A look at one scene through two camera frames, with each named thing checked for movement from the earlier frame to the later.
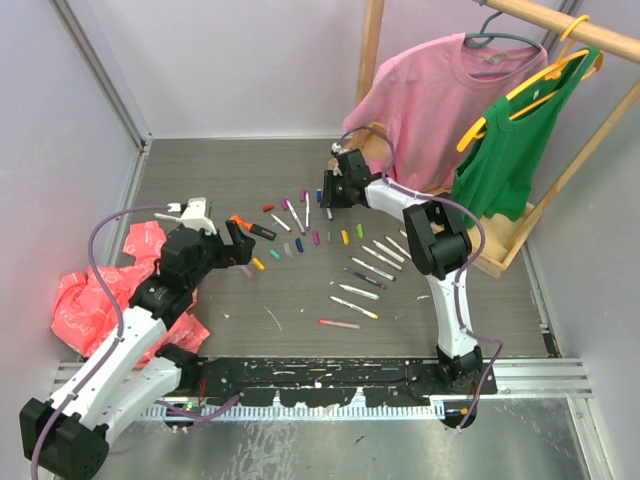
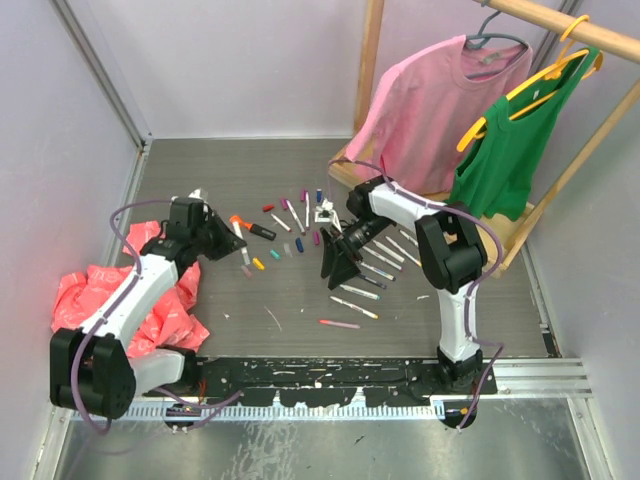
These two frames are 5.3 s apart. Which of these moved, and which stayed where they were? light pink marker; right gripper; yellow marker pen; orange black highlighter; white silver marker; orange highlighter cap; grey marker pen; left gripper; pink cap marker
Moved: right gripper; white silver marker; left gripper
Stayed: grey marker pen; orange highlighter cap; light pink marker; pink cap marker; yellow marker pen; orange black highlighter
